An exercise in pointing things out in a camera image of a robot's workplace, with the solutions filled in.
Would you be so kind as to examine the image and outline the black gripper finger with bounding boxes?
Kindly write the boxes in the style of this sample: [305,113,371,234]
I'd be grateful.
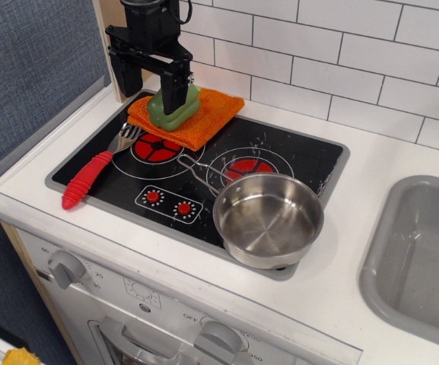
[161,68,192,115]
[109,47,143,97]

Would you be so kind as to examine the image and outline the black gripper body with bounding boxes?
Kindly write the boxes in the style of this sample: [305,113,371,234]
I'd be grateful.
[105,1,192,76]

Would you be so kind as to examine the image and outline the stainless steel saucepan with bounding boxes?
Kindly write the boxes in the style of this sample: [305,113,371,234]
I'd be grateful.
[177,154,324,270]

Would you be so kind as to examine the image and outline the black toy stovetop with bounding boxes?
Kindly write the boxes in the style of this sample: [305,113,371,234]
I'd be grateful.
[66,117,349,280]

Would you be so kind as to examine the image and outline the green toy bell pepper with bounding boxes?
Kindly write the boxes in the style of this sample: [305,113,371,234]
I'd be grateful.
[146,84,202,132]

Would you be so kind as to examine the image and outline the orange folded cloth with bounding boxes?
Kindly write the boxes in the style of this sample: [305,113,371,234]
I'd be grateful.
[127,88,245,151]

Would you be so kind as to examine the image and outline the grey left oven knob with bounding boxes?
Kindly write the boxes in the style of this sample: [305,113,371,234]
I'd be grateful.
[48,250,86,290]

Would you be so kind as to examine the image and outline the grey oven knob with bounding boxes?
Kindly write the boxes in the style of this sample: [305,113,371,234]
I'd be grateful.
[194,322,243,364]
[48,250,86,290]

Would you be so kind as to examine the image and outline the white toy oven front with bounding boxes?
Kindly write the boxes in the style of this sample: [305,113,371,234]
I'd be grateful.
[20,231,361,364]

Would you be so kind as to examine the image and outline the grey right oven knob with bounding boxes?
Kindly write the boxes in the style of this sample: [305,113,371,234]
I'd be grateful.
[194,322,243,364]

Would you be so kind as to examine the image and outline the yellow object on floor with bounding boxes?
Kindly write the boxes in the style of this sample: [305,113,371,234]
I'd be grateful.
[2,348,42,365]

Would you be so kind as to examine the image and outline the grey sink basin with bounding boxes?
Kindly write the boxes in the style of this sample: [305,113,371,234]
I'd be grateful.
[360,176,439,344]

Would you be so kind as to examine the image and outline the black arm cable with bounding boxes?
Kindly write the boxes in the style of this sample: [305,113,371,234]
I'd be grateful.
[165,0,193,26]

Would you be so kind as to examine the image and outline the wooden side post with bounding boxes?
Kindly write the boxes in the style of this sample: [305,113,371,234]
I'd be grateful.
[92,0,126,103]

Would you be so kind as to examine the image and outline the fork with red handle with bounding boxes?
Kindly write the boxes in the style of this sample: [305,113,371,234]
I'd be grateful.
[62,122,141,210]

